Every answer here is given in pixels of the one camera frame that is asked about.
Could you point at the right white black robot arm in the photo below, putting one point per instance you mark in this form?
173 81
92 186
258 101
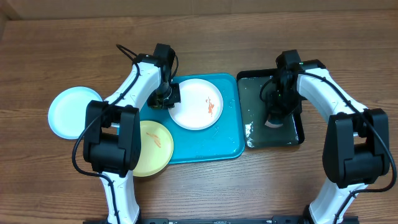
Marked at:
356 156

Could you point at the green dish sponge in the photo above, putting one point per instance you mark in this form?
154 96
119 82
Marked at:
274 123

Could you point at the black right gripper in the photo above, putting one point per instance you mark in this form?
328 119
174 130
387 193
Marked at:
277 112

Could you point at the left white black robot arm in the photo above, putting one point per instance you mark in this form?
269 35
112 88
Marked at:
112 135

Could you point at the black water tray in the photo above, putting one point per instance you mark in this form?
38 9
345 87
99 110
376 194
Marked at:
253 110

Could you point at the light blue plate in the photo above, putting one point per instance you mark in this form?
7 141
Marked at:
67 112

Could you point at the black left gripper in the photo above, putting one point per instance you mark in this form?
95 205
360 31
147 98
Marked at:
175 99

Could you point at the blue plastic tray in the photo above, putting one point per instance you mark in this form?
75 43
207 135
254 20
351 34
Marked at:
222 140

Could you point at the yellow plate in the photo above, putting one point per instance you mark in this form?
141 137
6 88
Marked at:
157 147

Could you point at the white plate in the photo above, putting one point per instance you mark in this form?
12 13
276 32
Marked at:
200 107

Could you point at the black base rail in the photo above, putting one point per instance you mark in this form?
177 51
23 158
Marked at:
273 220

